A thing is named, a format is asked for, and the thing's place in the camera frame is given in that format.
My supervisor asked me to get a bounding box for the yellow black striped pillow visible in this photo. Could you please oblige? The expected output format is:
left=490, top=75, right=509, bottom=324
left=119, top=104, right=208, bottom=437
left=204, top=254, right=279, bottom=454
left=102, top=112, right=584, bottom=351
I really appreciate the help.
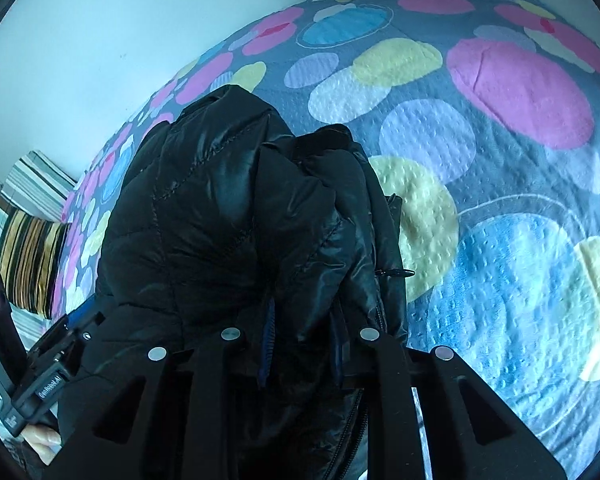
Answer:
left=0, top=205, right=72, bottom=322

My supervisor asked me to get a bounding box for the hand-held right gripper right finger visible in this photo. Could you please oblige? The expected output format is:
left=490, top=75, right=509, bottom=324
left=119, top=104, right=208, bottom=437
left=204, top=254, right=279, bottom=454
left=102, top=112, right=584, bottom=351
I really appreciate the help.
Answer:
left=329, top=309, right=567, bottom=480

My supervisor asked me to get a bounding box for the person's left hand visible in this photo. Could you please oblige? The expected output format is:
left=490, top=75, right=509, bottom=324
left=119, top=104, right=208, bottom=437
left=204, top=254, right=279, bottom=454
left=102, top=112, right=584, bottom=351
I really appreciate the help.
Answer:
left=22, top=424, right=62, bottom=467

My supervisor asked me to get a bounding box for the floral bed sheet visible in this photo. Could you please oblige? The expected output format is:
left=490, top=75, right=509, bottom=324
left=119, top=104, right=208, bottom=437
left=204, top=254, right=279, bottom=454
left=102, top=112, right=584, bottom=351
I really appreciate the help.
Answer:
left=55, top=0, right=600, bottom=480

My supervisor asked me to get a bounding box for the grey striped bedding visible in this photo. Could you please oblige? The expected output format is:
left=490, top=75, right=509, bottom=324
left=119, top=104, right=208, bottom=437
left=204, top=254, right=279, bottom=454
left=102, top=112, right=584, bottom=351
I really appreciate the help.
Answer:
left=0, top=152, right=79, bottom=341

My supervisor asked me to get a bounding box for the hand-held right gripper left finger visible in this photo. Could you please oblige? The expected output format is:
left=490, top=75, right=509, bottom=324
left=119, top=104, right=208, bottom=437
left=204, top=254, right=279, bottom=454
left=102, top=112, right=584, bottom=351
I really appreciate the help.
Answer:
left=45, top=297, right=277, bottom=480

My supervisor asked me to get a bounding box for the black puffer jacket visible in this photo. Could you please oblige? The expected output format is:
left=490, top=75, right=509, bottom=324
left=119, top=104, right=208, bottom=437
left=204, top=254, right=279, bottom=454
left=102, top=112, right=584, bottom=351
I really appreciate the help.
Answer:
left=55, top=85, right=417, bottom=480

